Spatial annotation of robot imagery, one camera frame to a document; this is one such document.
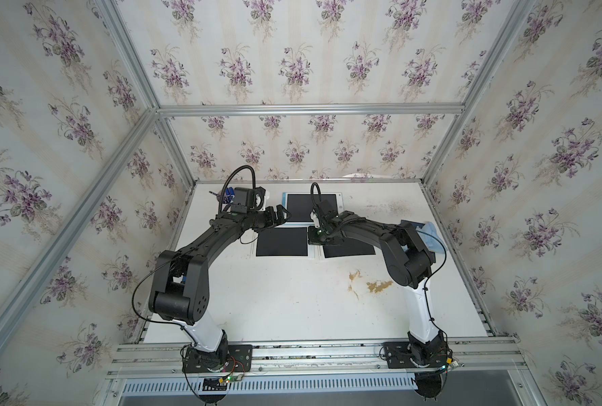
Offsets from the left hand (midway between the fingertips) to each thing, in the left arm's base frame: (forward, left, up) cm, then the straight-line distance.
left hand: (282, 219), depth 89 cm
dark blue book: (+5, -55, -11) cm, 57 cm away
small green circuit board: (-46, +13, -13) cm, 49 cm away
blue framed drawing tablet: (+17, -6, -12) cm, 22 cm away
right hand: (-1, -11, -13) cm, 18 cm away
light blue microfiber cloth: (-4, -57, -10) cm, 58 cm away
